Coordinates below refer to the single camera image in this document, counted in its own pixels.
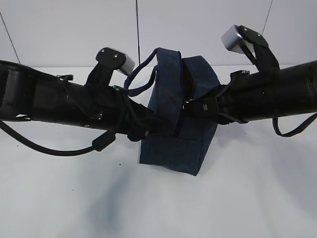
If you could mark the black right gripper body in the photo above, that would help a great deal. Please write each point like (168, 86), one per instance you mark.
(225, 97)

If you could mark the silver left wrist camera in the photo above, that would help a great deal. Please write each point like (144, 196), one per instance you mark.
(115, 60)

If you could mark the dark navy fabric lunch bag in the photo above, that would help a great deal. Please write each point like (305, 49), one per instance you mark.
(183, 141)

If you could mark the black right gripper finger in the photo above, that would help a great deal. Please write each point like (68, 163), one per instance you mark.
(203, 107)
(224, 118)

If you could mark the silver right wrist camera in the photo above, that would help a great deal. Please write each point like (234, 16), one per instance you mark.
(242, 40)

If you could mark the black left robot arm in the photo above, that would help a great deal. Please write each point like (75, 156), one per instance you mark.
(27, 94)

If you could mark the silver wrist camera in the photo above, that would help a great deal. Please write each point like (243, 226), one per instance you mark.
(115, 60)
(242, 40)

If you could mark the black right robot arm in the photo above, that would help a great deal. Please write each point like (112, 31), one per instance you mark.
(267, 94)

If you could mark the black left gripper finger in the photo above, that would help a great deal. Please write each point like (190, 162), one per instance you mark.
(145, 123)

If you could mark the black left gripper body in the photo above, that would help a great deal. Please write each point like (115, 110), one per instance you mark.
(120, 113)

